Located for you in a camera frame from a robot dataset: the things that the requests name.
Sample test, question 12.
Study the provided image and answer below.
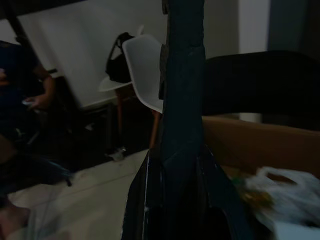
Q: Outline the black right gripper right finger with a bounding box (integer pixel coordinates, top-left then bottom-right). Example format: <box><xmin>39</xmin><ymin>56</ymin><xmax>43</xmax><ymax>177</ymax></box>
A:
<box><xmin>174</xmin><ymin>0</ymin><xmax>248</xmax><ymax>240</ymax></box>

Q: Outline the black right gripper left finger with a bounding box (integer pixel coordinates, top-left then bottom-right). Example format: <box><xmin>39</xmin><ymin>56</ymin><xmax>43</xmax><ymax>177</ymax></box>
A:
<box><xmin>122</xmin><ymin>0</ymin><xmax>185</xmax><ymax>240</ymax></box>

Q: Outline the white shell chair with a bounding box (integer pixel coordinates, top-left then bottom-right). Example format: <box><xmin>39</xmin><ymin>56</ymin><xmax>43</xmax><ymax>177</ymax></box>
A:
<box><xmin>97</xmin><ymin>34</ymin><xmax>166</xmax><ymax>149</ymax></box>

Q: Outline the plain brown cardboard box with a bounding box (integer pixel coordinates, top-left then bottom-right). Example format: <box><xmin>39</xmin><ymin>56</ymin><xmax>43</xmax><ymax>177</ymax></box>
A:
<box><xmin>201</xmin><ymin>116</ymin><xmax>320</xmax><ymax>181</ymax></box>

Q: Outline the black curved chair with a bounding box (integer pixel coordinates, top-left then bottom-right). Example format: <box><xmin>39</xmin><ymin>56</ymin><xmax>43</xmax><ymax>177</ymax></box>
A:
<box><xmin>204</xmin><ymin>49</ymin><xmax>320</xmax><ymax>124</ymax></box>

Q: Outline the white shoe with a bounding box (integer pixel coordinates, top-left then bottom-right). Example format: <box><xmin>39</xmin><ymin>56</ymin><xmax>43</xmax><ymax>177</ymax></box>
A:
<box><xmin>104</xmin><ymin>146</ymin><xmax>127</xmax><ymax>161</ymax></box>

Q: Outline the white table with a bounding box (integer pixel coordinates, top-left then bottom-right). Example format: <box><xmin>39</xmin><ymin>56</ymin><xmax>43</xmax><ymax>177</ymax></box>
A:
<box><xmin>16</xmin><ymin>0</ymin><xmax>169</xmax><ymax>111</ymax></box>

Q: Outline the white plastic bag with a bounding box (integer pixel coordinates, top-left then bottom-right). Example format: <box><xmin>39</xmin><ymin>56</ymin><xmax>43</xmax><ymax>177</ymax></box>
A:
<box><xmin>237</xmin><ymin>166</ymin><xmax>320</xmax><ymax>227</ymax></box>

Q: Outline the person in dark shirt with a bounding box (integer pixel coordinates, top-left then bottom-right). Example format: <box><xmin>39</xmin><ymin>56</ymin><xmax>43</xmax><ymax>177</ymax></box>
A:
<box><xmin>0</xmin><ymin>40</ymin><xmax>55</xmax><ymax>151</ymax></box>

